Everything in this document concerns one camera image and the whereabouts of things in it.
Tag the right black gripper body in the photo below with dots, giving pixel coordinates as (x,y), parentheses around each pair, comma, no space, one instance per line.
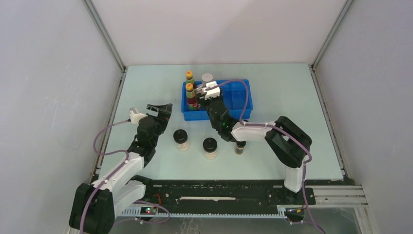
(207,102)

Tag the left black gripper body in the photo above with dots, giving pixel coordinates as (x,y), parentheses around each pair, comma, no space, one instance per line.
(160,123)

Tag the black lid jar front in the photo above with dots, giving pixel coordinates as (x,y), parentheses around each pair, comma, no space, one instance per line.
(210,148)

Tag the black lid jar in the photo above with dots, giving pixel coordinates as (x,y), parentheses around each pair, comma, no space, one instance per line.
(210,148)
(180,137)

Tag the red sauce bottle yellow cap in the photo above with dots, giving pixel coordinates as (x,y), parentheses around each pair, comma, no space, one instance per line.
(191,98)

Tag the small dark bottle front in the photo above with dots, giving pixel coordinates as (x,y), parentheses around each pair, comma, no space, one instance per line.
(240,145)

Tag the red sauce bottle green label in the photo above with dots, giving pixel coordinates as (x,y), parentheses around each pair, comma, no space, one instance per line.
(190,79)

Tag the silver lid jar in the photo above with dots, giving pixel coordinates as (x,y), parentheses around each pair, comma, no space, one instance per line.
(206,78)

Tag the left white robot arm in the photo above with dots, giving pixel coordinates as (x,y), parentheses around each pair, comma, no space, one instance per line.
(97,205)

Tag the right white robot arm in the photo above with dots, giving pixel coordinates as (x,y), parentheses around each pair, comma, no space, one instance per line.
(289,142)

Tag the blue plastic bin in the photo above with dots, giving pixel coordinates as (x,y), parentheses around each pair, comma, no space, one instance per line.
(234,95)

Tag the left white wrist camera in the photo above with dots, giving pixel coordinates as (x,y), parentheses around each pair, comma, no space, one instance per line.
(135,116)

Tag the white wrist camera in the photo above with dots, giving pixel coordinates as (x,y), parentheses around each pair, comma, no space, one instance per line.
(135,116)
(208,90)

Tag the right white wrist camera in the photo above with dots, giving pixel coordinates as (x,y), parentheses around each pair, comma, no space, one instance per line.
(208,90)

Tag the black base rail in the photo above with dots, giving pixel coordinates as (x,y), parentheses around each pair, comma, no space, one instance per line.
(230,197)

